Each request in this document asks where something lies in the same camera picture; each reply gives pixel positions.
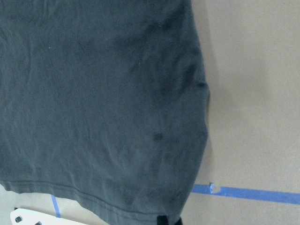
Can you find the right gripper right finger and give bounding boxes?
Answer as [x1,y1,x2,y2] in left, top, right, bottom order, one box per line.
[175,217,183,225]

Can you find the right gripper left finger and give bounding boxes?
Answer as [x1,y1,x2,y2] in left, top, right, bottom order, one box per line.
[157,215,169,225]

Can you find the black graphic t-shirt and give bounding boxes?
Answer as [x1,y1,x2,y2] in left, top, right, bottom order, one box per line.
[0,0,209,225]

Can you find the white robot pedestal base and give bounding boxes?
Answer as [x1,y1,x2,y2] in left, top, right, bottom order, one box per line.
[10,208,77,225]

